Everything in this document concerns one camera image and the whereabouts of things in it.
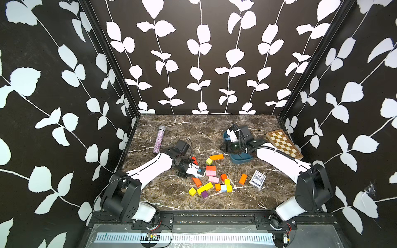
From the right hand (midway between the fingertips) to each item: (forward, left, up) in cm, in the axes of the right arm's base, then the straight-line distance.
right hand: (219, 145), depth 85 cm
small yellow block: (-21, +15, -13) cm, 29 cm away
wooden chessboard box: (+11, -45, -14) cm, 48 cm away
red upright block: (-3, +14, -14) cm, 20 cm away
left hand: (-9, +13, -8) cm, 18 cm away
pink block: (-14, +3, -14) cm, 20 cm away
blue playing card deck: (-14, -22, -14) cm, 30 cm away
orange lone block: (-13, -14, -15) cm, 24 cm away
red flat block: (-6, +4, -15) cm, 17 cm away
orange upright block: (-16, +12, -13) cm, 24 cm away
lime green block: (-3, +6, -13) cm, 15 cm away
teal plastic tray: (0, -13, -13) cm, 18 cm away
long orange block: (+1, +1, -15) cm, 15 cm away
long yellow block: (-18, +7, -15) cm, 24 cm away
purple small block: (-22, +8, -14) cm, 27 cm away
